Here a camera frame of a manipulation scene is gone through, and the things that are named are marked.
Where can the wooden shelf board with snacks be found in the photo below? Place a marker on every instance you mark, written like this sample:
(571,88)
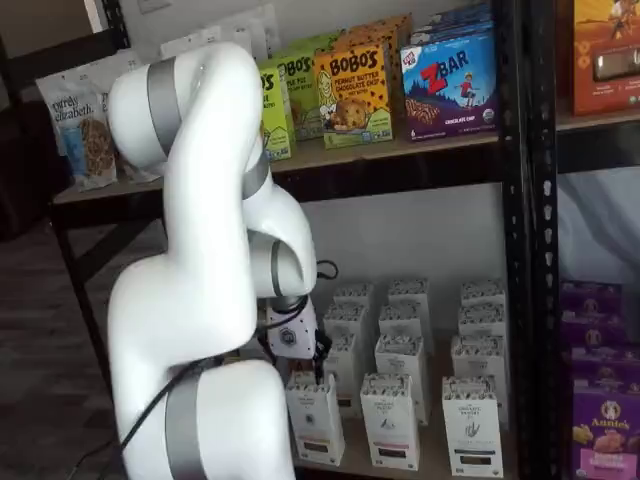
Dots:
(310,152)

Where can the adjacent black metal rack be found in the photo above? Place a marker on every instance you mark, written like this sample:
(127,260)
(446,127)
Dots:
(545,250)

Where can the white tea box pink strip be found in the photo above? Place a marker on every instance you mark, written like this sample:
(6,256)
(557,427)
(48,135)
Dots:
(402,357)
(390,425)
(409,292)
(402,320)

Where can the orange snack box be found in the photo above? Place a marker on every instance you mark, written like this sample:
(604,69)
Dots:
(605,55)

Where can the orange Bobo's peanut butter box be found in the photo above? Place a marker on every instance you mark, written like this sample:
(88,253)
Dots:
(380,30)
(355,100)

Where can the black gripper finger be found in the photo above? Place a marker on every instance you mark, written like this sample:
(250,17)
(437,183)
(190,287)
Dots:
(320,350)
(265,342)

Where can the blue ZBar box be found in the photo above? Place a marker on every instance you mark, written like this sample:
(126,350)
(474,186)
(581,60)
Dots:
(455,25)
(450,90)

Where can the white backdrop sheet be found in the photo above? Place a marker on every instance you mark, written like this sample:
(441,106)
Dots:
(600,225)

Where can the white tea box dark strip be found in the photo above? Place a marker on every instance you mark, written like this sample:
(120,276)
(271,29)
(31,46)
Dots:
(482,292)
(470,430)
(477,357)
(482,320)

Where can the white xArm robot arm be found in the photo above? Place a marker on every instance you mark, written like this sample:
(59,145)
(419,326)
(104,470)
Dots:
(200,250)

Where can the white tea box yellow strip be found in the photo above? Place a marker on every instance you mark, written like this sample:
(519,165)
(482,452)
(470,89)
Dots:
(347,320)
(352,295)
(342,365)
(315,425)

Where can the adjacent wooden shelf board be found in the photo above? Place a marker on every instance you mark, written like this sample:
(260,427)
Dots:
(600,121)

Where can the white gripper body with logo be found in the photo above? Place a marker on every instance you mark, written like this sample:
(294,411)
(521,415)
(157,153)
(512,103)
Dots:
(292,335)

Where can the purple Annie's box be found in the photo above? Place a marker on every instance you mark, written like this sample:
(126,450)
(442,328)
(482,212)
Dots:
(592,332)
(605,435)
(600,365)
(590,300)

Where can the blue purely elizabeth granola bag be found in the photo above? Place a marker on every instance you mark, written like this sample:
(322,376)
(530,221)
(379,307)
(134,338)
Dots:
(80,135)

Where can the black metal shelving rack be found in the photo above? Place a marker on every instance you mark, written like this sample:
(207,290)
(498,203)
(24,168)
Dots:
(512,250)

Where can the green Bobo's apple pie box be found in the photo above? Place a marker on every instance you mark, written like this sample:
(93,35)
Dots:
(325,42)
(302,105)
(277,120)

